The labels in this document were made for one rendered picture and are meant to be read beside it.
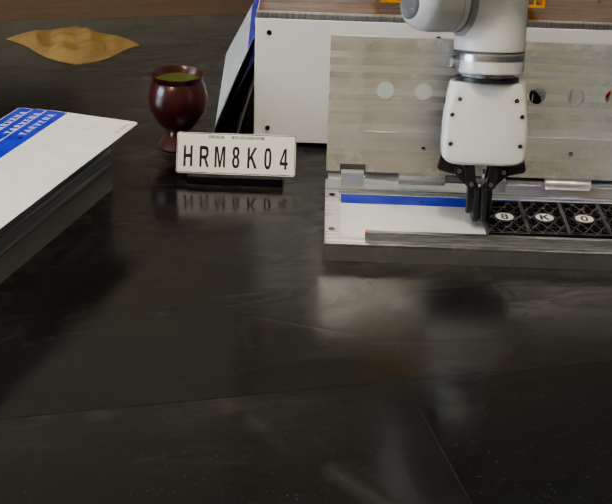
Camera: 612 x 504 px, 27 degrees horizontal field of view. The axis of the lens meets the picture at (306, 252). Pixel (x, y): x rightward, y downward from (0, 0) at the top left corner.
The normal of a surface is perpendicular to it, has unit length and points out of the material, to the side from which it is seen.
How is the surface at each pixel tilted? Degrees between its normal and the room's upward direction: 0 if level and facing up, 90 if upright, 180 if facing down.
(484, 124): 78
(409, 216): 0
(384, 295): 0
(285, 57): 90
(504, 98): 74
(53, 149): 0
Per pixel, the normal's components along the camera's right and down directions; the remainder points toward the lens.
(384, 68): -0.01, 0.19
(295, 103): -0.02, 0.44
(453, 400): 0.03, -0.90
